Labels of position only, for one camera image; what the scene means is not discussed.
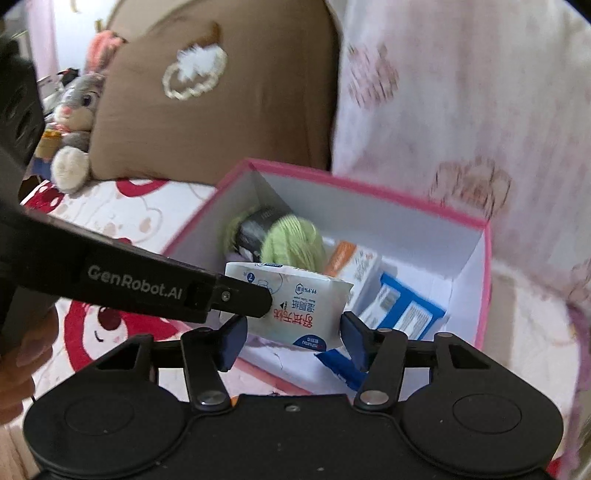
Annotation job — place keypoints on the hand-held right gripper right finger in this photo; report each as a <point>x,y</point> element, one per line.
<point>353,341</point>

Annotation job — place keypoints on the pink plush toy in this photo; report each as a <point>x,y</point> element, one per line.
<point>104,50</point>

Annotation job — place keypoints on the pink cardboard box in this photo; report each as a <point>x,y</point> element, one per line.
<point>406,240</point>

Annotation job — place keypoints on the clear plastic box orange label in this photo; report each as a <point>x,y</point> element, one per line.
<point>355,265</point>

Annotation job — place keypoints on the green yarn ball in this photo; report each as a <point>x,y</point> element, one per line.
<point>291,242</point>

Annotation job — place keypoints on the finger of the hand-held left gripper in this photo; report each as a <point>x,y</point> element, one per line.
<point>244,297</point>

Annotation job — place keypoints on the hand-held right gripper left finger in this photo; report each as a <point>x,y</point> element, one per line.
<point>233,339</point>

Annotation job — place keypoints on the blue and white box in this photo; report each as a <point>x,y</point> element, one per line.
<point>401,309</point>

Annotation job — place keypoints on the red bear print bed sheet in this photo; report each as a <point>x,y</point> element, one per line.
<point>138,217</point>

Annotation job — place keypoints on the person's left forearm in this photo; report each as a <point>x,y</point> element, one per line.
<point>14,452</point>

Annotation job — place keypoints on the white wet wipes packet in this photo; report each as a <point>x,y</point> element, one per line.
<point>300,304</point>

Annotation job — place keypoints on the person's left hand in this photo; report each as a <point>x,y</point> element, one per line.
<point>18,383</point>

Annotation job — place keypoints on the white floral blanket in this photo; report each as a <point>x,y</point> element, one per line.
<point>461,92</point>

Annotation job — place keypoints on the brown pillow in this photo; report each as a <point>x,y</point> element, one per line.
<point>258,115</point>

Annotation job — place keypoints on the grey rabbit plush toy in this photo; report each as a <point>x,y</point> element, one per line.
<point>81,106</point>

